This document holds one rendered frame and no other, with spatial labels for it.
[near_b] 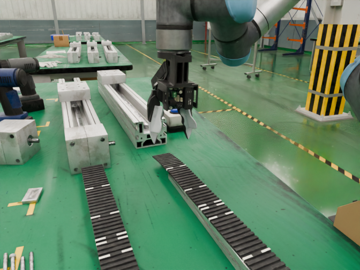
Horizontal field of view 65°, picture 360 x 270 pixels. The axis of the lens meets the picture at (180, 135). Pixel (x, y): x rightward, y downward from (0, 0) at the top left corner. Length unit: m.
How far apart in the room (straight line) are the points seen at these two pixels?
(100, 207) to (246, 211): 0.29
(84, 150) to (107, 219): 0.26
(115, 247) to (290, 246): 0.29
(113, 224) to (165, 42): 0.35
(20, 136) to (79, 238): 0.39
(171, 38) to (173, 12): 0.05
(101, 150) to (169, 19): 0.37
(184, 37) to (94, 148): 0.35
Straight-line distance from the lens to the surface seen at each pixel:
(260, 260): 0.47
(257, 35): 0.68
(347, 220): 0.61
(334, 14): 4.07
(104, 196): 0.60
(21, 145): 0.87
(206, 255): 0.51
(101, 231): 0.52
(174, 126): 0.98
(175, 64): 0.57
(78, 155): 0.75
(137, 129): 0.86
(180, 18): 0.59
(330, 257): 0.57
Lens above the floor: 1.14
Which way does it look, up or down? 22 degrees down
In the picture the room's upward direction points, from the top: straight up
